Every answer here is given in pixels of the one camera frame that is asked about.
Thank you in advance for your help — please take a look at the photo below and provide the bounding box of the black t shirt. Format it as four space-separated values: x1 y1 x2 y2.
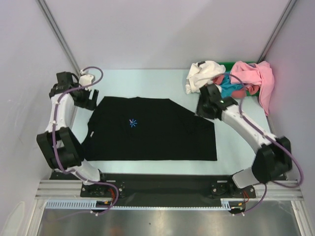
82 96 217 161

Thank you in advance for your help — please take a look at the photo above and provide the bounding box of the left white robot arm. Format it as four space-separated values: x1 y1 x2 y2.
36 89 109 197

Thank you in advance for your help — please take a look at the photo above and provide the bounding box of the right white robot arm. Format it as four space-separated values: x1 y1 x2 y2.
196 95 292 197

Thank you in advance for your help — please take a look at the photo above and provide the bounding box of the teal t shirt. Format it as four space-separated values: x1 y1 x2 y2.
219 75 243 98

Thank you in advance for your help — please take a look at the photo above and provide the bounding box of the white t shirt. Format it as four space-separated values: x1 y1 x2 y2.
185 60 226 94

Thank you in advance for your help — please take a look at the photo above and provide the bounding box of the dusty red t shirt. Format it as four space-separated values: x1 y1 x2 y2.
212 75 260 99

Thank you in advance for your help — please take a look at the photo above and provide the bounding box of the green plastic bin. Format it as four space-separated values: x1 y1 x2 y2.
221 62 261 86

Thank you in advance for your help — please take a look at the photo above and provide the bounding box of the pink t shirt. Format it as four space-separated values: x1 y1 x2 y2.
230 61 275 116

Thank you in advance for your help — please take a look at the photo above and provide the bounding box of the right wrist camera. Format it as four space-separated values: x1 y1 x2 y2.
199 84 221 102

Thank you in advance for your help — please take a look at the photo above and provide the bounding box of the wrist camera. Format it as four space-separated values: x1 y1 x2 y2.
49 70 95 95
199 84 221 102

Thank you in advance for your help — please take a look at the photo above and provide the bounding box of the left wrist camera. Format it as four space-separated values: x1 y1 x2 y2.
49 70 95 95

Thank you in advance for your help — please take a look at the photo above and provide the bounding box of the white slotted cable duct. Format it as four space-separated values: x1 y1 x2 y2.
45 200 244 211

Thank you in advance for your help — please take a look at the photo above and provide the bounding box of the aluminium front rail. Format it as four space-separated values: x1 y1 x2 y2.
35 180 304 201

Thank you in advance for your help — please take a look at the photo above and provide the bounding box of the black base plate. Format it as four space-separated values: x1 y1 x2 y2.
50 173 264 207

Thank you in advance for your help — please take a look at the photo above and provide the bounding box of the aluminium frame post left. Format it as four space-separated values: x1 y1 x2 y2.
36 0 80 74

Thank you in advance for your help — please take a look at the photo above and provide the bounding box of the aluminium frame post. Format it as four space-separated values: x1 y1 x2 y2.
36 0 80 74
257 0 299 63

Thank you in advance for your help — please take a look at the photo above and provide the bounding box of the aluminium frame post right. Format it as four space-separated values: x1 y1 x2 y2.
257 0 299 63

